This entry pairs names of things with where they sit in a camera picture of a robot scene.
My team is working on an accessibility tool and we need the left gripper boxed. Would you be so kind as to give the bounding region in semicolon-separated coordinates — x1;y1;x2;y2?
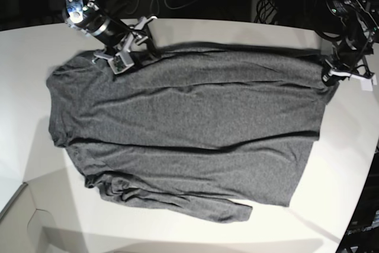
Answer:
321;59;376;87

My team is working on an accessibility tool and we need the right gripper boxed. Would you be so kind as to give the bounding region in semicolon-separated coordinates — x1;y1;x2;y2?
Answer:
92;15;159;63

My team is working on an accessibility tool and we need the grey t-shirt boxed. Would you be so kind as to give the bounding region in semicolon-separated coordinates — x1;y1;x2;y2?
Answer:
46;47;336;223

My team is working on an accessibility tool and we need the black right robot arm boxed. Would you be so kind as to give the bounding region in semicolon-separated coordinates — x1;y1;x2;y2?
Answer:
62;0;160;74

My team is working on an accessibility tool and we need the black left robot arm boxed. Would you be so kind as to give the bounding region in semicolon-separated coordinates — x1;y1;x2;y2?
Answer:
318;0;378;86

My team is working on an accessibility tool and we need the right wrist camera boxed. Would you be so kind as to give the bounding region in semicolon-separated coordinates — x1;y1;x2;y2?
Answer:
108;53;134;75

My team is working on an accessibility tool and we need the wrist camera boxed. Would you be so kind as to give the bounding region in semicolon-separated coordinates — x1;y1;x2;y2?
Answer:
361;75;377;92
108;53;134;75

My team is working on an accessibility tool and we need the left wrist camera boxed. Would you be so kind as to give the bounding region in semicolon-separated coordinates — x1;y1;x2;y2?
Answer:
361;75;377;92

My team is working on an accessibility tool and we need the black cable bundle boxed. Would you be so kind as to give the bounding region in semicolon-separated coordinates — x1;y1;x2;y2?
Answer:
256;0;279;24

